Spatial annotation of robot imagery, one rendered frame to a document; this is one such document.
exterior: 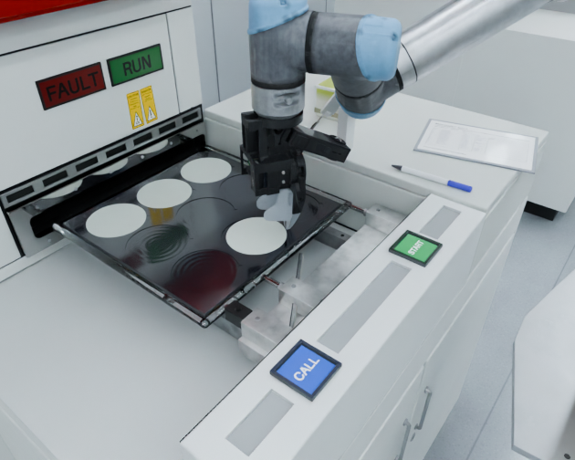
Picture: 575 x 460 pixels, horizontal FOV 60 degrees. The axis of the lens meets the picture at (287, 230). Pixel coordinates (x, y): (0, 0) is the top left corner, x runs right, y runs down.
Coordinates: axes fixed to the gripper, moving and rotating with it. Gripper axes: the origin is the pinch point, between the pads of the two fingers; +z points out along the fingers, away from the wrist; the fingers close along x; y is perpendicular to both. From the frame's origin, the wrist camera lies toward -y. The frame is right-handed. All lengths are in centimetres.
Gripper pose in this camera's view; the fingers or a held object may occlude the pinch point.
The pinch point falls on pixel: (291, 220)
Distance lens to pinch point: 83.5
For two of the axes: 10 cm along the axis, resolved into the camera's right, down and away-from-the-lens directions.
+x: 3.7, 5.6, -7.4
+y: -9.3, 2.2, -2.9
